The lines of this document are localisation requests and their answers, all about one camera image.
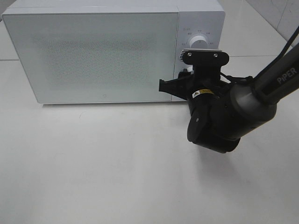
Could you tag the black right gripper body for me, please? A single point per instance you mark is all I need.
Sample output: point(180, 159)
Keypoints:
point(207, 64)

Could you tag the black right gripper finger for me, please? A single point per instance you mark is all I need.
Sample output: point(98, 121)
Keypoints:
point(180, 87)
point(185, 75)

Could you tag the white rotary knob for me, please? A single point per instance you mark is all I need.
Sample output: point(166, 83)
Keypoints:
point(190, 69)
point(198, 42)

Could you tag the white microwave door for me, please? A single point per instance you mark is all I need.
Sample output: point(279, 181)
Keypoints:
point(95, 58)

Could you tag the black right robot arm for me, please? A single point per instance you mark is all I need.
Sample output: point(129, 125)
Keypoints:
point(225, 108)

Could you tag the white microwave oven body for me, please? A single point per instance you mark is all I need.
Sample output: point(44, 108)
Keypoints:
point(195, 17)

